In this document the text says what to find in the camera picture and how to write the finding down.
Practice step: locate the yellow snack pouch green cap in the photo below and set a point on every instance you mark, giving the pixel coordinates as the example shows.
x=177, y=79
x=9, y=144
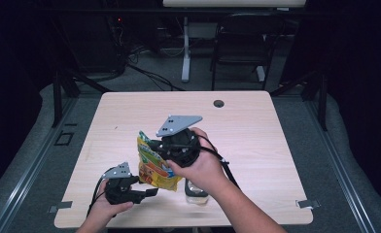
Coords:
x=153, y=168

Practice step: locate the person's left hand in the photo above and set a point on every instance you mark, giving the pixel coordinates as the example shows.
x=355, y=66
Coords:
x=107, y=208

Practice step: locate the black horizontal bar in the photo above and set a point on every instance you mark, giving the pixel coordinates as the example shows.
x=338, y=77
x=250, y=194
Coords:
x=114, y=11

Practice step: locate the person's right hand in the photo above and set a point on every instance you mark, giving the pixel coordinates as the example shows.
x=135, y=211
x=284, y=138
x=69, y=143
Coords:
x=204, y=171

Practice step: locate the black folding chair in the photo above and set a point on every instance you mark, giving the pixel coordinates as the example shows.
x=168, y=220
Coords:
x=243, y=48

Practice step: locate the aluminium floor rail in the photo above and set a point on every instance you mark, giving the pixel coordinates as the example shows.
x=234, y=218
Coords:
x=26, y=181
x=337, y=161

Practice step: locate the white desk leg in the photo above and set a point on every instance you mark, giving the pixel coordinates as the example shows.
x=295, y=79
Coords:
x=186, y=55

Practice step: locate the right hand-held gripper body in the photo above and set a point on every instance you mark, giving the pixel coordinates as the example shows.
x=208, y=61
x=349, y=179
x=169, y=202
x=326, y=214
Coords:
x=180, y=145

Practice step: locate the white desk foot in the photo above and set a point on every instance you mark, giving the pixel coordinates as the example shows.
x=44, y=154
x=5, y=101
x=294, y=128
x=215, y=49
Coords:
x=260, y=73

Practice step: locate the grey tape piece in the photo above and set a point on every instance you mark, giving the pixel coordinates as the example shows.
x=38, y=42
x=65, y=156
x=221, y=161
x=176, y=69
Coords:
x=308, y=204
x=62, y=205

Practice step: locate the round black table grommet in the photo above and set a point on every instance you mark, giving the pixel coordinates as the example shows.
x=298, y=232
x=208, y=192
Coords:
x=218, y=103

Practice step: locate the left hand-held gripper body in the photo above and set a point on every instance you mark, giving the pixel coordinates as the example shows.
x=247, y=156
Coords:
x=119, y=191

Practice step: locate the dark computer tower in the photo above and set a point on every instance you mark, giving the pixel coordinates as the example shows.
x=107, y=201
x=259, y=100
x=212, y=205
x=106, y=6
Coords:
x=91, y=42

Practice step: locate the black metal stand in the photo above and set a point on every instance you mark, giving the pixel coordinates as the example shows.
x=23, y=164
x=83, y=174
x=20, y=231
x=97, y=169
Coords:
x=57, y=97
x=322, y=103

